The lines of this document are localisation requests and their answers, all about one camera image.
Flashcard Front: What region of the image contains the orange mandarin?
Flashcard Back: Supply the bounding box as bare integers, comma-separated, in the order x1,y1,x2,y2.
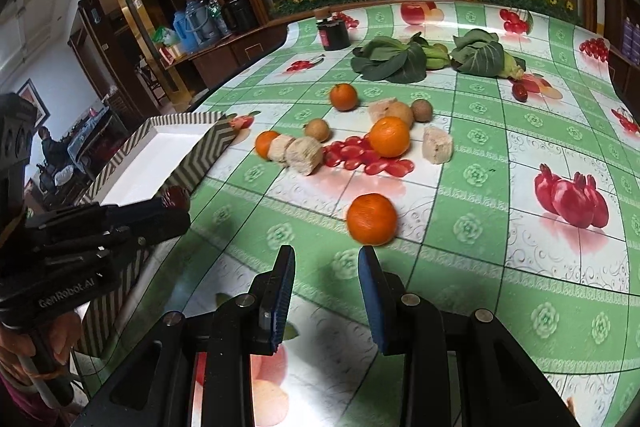
346,193,398,246

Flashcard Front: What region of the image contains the small mandarin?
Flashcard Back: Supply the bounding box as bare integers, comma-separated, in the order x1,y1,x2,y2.
254,130,280,160

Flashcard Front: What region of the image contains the large mandarin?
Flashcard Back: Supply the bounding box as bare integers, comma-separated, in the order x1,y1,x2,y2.
368,116,411,158

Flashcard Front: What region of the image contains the red jujube date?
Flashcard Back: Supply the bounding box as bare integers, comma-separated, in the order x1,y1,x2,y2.
160,185,191,211

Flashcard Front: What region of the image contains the person's left hand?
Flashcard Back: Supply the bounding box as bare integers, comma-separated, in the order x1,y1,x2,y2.
0,310,84,388

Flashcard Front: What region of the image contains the white tray with striped rim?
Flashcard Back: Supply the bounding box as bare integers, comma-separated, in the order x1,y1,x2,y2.
79,112,236,358

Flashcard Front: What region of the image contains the seated person in background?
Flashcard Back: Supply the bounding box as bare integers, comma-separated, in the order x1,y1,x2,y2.
38,126,72,171

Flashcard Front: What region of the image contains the wooden cabinet counter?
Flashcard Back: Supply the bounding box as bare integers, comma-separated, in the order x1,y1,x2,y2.
165,24,288,89

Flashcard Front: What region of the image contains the brown longan left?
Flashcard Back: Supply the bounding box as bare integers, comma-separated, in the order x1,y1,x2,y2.
304,118,332,143

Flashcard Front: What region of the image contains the brown longan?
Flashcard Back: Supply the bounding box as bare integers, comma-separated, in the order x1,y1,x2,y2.
411,98,434,124
385,101,414,129
304,118,332,143

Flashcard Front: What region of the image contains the green snack bag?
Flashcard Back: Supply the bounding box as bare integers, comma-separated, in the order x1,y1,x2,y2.
152,26,181,46

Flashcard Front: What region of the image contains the blue water jug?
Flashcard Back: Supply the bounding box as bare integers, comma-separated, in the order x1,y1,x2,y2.
172,11,198,54

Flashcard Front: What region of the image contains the brown longan centre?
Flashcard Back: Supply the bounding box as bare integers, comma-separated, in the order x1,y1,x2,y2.
385,101,414,129

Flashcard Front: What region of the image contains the brown longan right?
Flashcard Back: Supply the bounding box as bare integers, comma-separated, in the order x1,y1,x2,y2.
411,98,434,124

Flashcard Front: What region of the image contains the far mandarin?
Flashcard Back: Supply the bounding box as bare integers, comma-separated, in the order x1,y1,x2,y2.
329,83,359,112

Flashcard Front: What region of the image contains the grey blue thermos jug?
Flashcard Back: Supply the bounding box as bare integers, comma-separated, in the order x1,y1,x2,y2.
186,0,220,46

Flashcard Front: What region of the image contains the green leafy vegetable left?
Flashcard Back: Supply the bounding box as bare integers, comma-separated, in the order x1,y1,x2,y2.
350,32,451,84

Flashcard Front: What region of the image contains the green leafy vegetable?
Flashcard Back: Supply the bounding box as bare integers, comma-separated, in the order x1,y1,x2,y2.
350,32,451,84
450,28,526,80

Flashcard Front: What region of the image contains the red date near vegetables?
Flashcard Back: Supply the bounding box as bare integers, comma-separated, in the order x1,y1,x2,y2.
512,81,528,103

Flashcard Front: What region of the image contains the dark jar with red label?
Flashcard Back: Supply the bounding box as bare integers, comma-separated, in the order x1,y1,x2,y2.
314,6,350,51

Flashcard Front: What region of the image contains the green leafy vegetable right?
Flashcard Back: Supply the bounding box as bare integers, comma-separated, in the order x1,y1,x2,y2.
450,28,526,80

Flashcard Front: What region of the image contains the framed wall painting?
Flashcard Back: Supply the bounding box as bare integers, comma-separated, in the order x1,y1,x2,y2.
17,79,50,128

